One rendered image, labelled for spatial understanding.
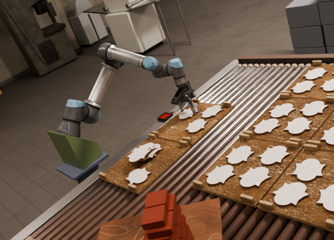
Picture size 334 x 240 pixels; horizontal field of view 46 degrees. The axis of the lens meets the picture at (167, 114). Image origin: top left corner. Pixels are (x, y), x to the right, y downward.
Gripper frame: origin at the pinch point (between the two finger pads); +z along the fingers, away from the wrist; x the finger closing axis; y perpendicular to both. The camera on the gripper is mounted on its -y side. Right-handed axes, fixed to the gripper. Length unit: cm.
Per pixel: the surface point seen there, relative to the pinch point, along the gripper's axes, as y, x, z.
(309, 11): 224, 29, 6
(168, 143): -29.7, -10.1, 2.4
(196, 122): -8.9, -14.7, 0.1
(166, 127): -16.8, 4.4, 1.6
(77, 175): -67, 39, 11
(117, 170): -59, 3, 4
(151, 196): -95, -80, -30
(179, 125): -12.4, -2.9, 1.4
